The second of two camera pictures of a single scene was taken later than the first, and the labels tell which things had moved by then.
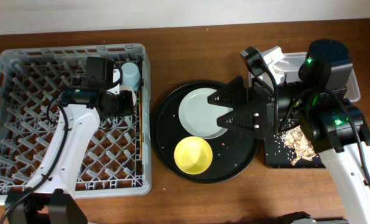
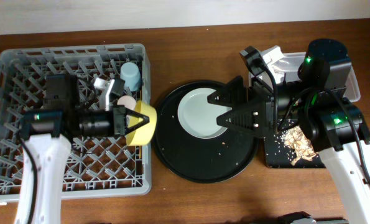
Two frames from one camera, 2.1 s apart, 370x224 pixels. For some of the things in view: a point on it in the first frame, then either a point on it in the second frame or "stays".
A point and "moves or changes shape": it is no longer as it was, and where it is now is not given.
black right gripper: (266, 112) stays
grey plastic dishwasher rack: (22, 111) stays
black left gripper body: (122, 104) → (119, 121)
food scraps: (295, 138) stays
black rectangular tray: (278, 154) stays
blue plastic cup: (130, 75) stays
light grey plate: (198, 117) stays
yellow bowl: (193, 155) → (143, 135)
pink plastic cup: (130, 88) moves or changes shape
